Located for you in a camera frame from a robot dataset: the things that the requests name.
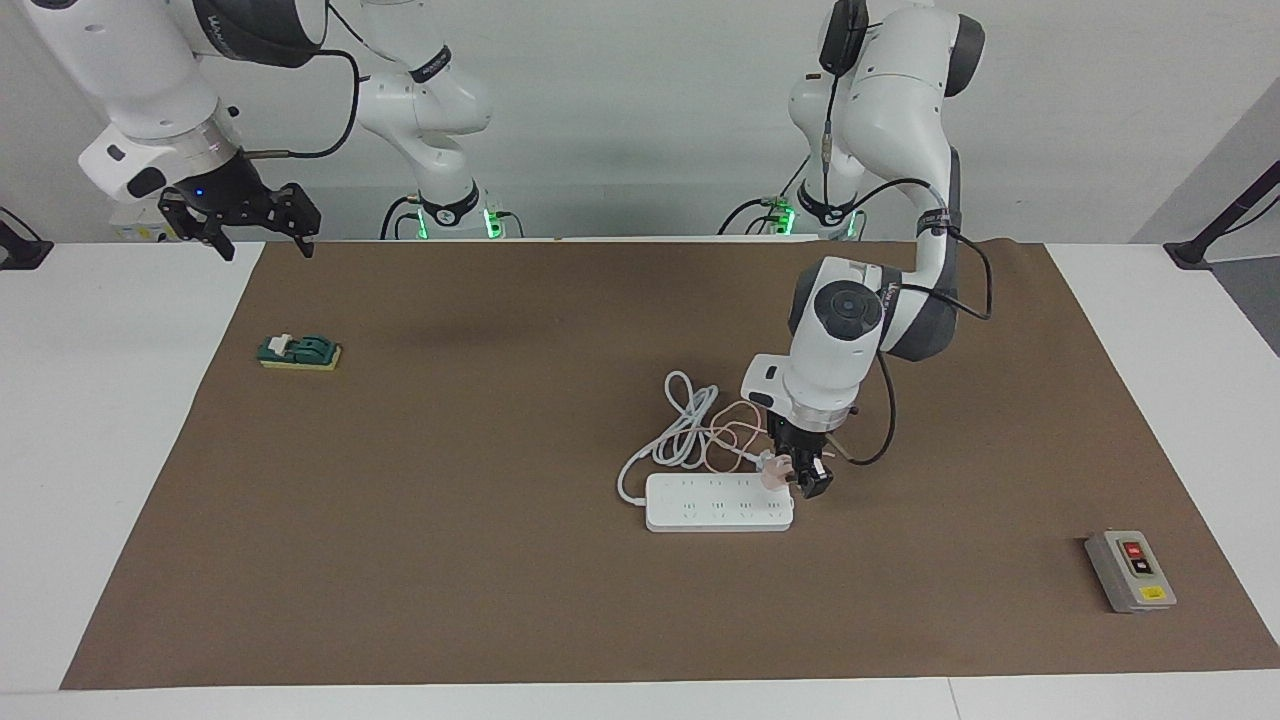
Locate grey-white power strip cord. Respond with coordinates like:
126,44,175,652
617,370,776,507

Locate black camera stand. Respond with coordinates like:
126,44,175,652
0,207,54,271
1164,160,1280,271

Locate white power strip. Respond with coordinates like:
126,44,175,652
645,472,796,534

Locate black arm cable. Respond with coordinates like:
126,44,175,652
240,48,361,161
818,0,993,469

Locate black base cable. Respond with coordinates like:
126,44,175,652
379,195,421,241
717,155,813,238

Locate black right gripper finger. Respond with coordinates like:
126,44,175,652
262,182,323,260
157,192,239,263

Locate green knife switch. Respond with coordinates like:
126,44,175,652
257,333,343,373

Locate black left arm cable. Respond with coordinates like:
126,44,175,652
818,0,993,469

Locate white box yellow label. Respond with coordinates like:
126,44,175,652
108,205,169,243

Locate brown table mat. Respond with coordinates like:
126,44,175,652
60,238,1280,691

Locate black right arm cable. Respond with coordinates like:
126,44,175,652
240,48,361,161

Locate pink charging cable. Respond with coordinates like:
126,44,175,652
700,398,773,474

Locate grey on-off switch box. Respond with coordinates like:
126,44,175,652
1085,529,1179,614

